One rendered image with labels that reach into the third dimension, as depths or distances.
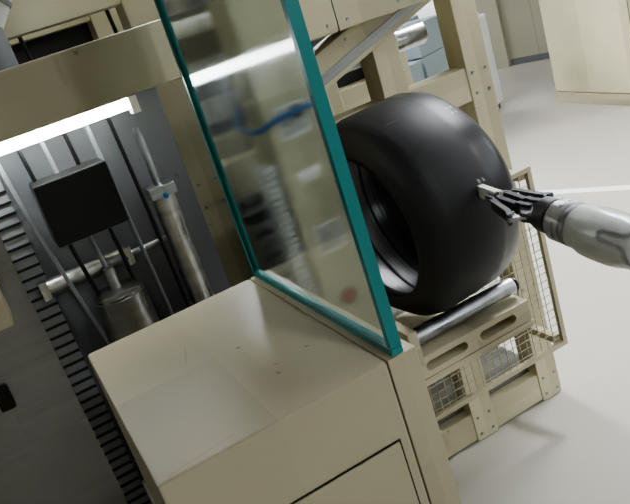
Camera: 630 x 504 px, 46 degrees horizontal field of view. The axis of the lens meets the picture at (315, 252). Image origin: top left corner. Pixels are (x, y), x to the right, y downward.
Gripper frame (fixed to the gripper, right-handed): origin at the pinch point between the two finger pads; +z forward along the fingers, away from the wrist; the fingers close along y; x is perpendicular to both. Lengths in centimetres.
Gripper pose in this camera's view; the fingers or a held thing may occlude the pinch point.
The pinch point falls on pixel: (490, 194)
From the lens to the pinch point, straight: 173.5
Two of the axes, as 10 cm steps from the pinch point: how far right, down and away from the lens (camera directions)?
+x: 2.3, 8.6, 4.5
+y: -8.5, 4.0, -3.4
